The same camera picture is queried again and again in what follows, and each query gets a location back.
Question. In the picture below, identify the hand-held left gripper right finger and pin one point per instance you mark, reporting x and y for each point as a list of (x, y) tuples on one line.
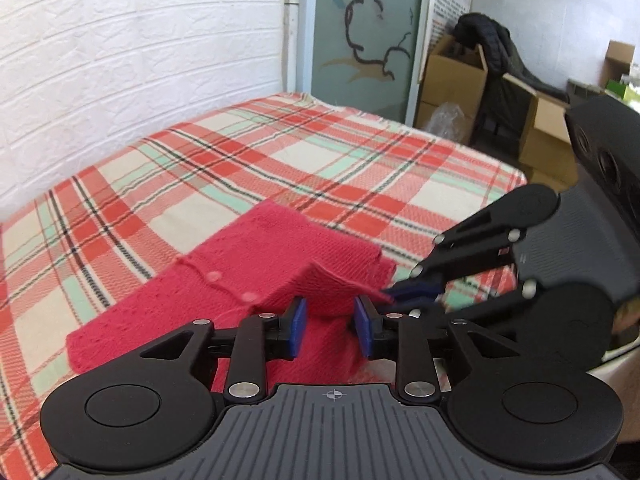
[(362, 326)]

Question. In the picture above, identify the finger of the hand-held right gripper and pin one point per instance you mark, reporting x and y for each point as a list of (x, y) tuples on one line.
[(420, 290), (480, 307)]

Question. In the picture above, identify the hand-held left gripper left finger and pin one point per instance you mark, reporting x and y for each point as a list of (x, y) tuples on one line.
[(299, 326)]

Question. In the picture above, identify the red knitted sweater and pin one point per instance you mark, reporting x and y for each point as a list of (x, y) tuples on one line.
[(280, 255)]

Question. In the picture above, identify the wide open cardboard box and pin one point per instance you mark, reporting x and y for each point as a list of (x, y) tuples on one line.
[(545, 135)]

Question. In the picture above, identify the red plaid blanket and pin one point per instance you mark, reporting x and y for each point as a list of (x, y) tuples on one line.
[(300, 160)]

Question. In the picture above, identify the clear plastic bag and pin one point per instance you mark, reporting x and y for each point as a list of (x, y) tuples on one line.
[(447, 120)]

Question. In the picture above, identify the small pale cardboard box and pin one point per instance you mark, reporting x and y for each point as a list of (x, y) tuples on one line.
[(617, 60)]

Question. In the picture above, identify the tall open cardboard box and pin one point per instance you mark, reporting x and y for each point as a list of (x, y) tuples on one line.
[(452, 80)]

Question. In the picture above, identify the grey painted door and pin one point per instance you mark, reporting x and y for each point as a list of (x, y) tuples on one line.
[(370, 90)]

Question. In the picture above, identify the black jacket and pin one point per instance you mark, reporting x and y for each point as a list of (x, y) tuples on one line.
[(495, 45)]

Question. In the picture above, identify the green white wall poster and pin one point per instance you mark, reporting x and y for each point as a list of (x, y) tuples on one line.
[(450, 5)]

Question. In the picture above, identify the white wall conduit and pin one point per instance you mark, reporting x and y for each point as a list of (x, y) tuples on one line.
[(291, 25)]

